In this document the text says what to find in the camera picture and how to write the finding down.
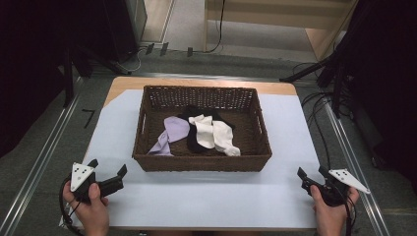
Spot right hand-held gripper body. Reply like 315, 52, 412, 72
301, 168, 372, 207

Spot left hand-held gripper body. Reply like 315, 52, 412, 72
70, 162, 125, 204

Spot purple sock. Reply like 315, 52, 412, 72
147, 116, 191, 157

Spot black sock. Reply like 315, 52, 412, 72
177, 104, 236, 154

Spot brown wicker basket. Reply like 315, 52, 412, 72
132, 85, 273, 173

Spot white sock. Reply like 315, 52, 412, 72
188, 114, 216, 149
211, 120, 242, 157

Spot person's right hand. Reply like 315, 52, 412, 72
309, 184, 360, 236

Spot person's left hand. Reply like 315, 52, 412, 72
62, 181, 110, 236

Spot white table mat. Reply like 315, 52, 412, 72
69, 88, 322, 230

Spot black stand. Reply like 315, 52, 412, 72
58, 43, 132, 108
278, 48, 353, 119

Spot dark curtain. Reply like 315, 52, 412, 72
340, 0, 417, 195
0, 0, 139, 158

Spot grey cabinet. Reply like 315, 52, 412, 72
125, 0, 149, 44

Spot metal floor rail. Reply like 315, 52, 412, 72
0, 77, 85, 236
322, 97, 391, 236

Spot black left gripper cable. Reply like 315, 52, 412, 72
58, 176, 85, 236

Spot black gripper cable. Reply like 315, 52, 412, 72
340, 191, 359, 236
58, 176, 85, 236

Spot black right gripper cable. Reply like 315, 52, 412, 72
340, 191, 359, 236

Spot black floor cables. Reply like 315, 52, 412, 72
291, 61, 353, 169

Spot white floor cable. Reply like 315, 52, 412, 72
120, 48, 147, 74

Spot light wooden furniture frame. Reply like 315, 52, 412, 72
202, 0, 359, 62

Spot black hanging cable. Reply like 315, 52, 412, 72
206, 0, 227, 54

